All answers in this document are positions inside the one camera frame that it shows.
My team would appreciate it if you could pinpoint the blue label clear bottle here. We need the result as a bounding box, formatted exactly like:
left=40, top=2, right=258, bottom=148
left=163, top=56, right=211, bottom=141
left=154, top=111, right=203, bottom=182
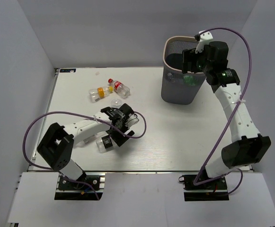
left=111, top=99, right=123, bottom=108

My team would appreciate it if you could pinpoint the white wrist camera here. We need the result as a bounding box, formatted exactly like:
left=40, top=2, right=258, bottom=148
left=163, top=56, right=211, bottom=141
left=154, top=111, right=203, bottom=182
left=126, top=113, right=139, bottom=128
left=195, top=31, right=213, bottom=54

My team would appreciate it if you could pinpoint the white blue label bottle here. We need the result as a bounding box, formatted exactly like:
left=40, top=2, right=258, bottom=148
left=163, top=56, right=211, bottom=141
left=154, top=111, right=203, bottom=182
left=74, top=133, right=98, bottom=148

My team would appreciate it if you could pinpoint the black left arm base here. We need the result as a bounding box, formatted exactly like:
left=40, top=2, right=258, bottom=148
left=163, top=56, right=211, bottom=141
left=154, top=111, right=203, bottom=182
left=54, top=174, right=105, bottom=201

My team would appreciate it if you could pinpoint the black label clear bottle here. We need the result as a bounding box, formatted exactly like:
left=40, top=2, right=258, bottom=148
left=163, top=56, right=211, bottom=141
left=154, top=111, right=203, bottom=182
left=96, top=135, right=115, bottom=153

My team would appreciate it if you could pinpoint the yellow label clear bottle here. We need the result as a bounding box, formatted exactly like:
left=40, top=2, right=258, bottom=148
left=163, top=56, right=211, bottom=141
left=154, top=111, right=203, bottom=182
left=89, top=86, right=113, bottom=103

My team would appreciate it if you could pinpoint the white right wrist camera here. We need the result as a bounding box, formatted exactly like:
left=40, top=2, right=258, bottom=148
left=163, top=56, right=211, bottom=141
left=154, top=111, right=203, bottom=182
left=195, top=31, right=213, bottom=54

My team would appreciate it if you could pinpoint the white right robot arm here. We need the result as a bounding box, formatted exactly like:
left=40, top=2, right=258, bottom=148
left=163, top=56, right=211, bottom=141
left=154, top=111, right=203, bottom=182
left=182, top=41, right=271, bottom=189

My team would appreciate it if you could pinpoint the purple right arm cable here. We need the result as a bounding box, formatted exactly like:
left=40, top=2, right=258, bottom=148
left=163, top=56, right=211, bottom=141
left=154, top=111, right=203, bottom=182
left=193, top=27, right=252, bottom=196

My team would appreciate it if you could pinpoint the red label cola bottle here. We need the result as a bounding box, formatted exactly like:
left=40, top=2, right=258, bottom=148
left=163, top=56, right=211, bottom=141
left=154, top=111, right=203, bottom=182
left=108, top=79, right=131, bottom=98

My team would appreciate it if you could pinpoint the blue sticker left corner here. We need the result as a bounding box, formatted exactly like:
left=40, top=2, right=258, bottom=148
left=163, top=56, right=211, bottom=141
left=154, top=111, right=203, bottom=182
left=60, top=69, right=76, bottom=73

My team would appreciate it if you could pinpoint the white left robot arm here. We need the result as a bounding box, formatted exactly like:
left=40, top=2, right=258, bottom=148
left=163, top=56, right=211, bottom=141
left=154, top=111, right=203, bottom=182
left=37, top=104, right=139, bottom=189

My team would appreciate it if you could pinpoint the green bottle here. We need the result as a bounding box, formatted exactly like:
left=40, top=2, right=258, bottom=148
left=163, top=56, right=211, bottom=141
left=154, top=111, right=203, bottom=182
left=166, top=72, right=183, bottom=85
left=183, top=75, right=199, bottom=87

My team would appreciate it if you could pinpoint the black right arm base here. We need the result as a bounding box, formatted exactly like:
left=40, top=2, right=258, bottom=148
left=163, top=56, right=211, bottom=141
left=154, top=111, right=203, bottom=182
left=178, top=174, right=229, bottom=202

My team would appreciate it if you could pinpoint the grey mesh waste bin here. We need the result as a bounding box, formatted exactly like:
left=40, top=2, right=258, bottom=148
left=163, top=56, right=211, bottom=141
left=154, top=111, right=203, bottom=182
left=161, top=36, right=205, bottom=105

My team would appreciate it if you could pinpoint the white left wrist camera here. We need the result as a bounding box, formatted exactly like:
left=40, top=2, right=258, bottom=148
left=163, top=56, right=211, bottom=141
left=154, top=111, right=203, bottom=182
left=126, top=113, right=139, bottom=128

